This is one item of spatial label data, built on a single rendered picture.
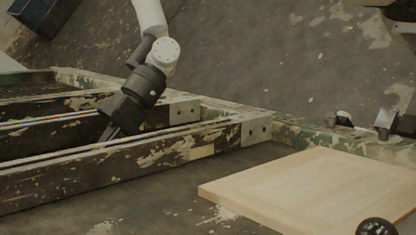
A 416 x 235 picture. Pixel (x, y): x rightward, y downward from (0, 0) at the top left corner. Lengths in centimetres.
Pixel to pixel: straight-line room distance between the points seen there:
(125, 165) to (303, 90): 168
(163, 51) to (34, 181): 42
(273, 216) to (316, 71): 182
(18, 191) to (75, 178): 10
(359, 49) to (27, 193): 198
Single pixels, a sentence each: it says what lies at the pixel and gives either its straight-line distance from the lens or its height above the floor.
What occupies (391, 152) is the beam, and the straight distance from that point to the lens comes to 104.
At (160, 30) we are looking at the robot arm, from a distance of 112.
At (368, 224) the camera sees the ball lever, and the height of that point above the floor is 143.
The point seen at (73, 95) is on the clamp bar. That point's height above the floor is 115.
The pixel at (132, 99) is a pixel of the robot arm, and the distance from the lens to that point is 101.
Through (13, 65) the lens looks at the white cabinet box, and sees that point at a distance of 459.
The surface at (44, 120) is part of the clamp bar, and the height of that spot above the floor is 131.
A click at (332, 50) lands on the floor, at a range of 253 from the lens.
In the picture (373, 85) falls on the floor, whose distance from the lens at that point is 230.
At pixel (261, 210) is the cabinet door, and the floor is 120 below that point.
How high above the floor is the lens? 181
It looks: 43 degrees down
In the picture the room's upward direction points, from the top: 48 degrees counter-clockwise
